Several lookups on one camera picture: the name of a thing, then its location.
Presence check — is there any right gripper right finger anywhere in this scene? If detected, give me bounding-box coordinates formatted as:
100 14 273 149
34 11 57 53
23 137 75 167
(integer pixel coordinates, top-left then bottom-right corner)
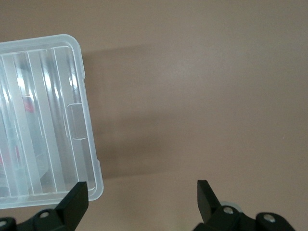
192 180 257 231

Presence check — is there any clear plastic storage box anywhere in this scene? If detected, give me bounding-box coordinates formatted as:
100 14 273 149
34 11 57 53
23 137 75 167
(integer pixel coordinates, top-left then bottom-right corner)
0 34 104 209

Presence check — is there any red block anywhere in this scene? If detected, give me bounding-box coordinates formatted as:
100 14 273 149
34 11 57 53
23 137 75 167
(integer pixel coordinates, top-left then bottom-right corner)
21 96 35 115

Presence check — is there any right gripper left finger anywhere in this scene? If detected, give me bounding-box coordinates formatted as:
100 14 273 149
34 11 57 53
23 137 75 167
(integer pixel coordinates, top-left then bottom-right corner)
16 181 89 231

